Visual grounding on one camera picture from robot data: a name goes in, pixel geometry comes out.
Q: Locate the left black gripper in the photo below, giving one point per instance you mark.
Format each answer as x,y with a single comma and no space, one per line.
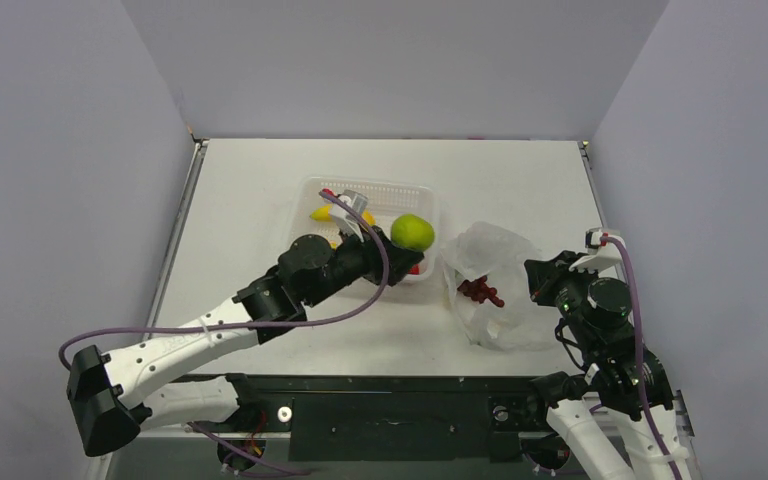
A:
371,251

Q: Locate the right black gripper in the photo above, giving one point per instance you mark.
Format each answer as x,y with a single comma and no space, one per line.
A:
544,279

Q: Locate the green fake fruit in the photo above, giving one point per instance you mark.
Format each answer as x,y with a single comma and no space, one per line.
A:
412,232

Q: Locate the clear plastic bag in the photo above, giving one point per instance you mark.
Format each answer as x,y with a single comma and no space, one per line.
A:
488,249

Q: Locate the yellow fake banana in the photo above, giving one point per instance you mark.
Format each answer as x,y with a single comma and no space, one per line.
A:
321,213

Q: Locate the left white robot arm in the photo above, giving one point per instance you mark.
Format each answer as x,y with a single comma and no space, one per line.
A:
115,395

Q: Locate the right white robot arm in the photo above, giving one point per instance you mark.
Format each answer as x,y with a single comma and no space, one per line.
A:
618,415

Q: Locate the dark red fake grapes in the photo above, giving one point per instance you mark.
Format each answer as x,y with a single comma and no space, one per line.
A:
480,291

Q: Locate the white perforated plastic tray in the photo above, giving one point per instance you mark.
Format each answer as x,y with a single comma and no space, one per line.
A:
386,202

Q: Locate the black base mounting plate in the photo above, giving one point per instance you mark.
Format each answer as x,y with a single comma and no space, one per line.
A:
380,418

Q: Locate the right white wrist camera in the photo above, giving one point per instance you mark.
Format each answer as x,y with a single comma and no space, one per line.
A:
601,253

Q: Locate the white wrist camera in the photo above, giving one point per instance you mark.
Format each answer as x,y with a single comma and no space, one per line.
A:
601,253
354,203

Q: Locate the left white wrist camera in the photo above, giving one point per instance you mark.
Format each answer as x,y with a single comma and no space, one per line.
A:
354,203

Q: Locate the aluminium frame rail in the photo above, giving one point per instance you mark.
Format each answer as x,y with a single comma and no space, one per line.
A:
170,453

